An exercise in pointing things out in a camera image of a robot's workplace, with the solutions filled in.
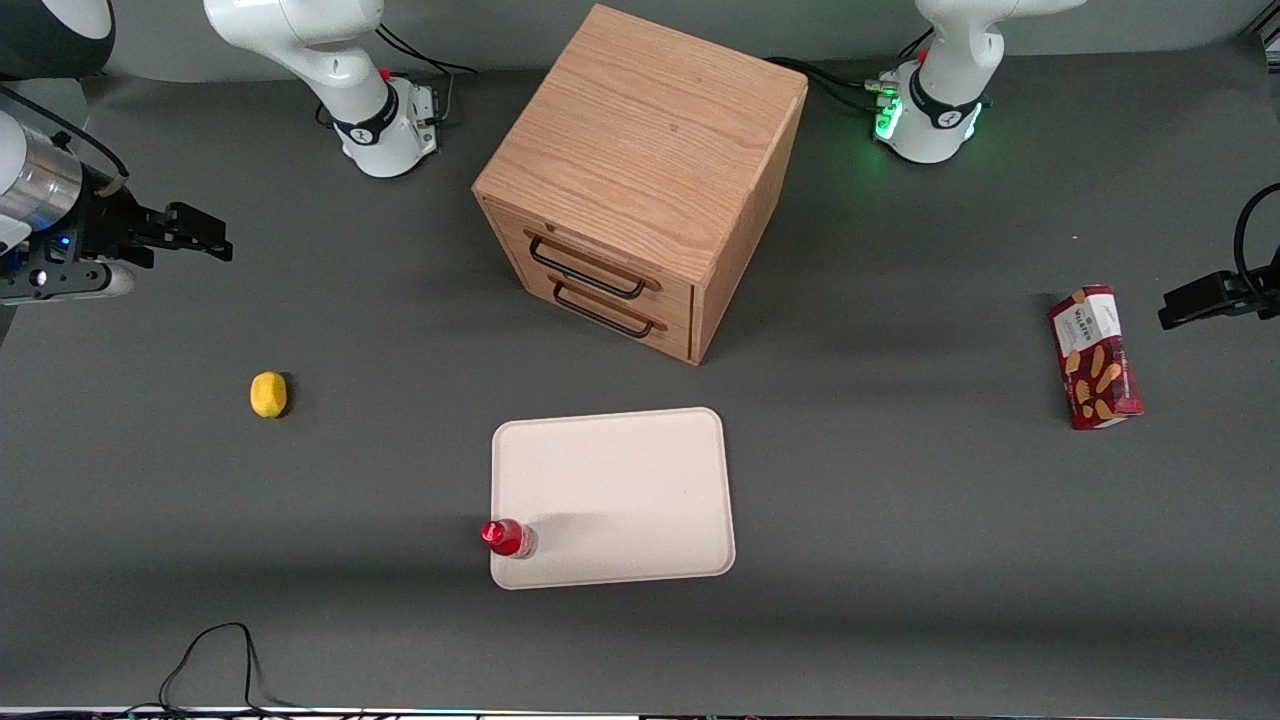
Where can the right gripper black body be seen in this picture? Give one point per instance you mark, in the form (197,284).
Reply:
(103,225)

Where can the wooden drawer cabinet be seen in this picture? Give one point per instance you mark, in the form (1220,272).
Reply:
(640,150)

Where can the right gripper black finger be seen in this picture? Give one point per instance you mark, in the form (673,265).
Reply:
(190,222)
(215,250)

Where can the red snack box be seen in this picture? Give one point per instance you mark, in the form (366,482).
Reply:
(1095,360)

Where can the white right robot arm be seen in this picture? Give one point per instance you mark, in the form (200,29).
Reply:
(380,130)

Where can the yellow toy lemon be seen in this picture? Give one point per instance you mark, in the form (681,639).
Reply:
(267,395)

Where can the red coke bottle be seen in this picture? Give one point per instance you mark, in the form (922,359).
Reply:
(510,540)

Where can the beige plastic tray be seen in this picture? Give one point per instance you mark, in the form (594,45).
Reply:
(620,490)

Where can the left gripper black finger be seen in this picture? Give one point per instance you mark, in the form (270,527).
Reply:
(1205,298)

